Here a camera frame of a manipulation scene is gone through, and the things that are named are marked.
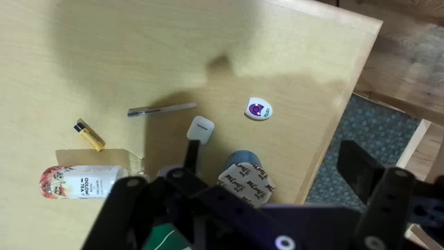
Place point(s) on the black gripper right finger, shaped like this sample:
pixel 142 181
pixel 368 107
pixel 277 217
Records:
pixel 383 209

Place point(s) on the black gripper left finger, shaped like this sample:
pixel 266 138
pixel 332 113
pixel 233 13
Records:
pixel 125 203

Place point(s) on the yellow lighter with black tip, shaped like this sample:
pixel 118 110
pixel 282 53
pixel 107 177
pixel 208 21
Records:
pixel 90 136

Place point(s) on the patterned grey-green rug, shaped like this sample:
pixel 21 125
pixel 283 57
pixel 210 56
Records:
pixel 369 125

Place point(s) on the slim grey metal tool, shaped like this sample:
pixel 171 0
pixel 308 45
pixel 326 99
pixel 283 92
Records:
pixel 161 109

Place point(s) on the blue cup with patterned lid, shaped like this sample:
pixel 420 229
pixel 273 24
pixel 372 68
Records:
pixel 247 185

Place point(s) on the white oval tag purple print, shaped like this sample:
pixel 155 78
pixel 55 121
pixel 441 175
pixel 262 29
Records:
pixel 258 109

